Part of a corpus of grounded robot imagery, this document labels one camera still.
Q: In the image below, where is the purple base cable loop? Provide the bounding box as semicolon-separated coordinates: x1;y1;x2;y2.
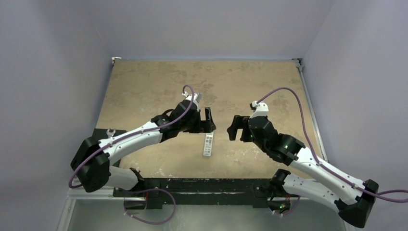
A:
123;189;177;226

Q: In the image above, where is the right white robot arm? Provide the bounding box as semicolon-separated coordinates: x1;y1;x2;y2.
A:
227;115;379;228

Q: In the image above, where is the aluminium frame rail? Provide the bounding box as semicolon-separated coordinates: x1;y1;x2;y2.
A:
292;58;328;161

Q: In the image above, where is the black foam tool tray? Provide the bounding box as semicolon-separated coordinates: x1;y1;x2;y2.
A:
92;128;127;141

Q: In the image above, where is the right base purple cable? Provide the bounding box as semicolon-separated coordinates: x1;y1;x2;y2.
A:
271;195;302;218

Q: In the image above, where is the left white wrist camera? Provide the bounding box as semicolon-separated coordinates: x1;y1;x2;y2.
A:
182;92;202;108

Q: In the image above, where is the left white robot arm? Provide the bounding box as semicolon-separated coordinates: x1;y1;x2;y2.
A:
70;100;216;197

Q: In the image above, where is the white remote control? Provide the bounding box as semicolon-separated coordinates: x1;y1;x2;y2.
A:
203;132;214;157

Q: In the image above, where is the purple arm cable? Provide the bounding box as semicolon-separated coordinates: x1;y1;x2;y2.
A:
68;85;195;189
255;87;408;204

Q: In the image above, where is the silver wrench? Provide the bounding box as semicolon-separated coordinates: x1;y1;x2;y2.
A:
106;128;116;138

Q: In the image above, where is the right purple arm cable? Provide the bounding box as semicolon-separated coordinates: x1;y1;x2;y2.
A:
255;87;408;204

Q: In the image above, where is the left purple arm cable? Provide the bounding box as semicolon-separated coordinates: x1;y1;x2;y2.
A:
68;85;195;189

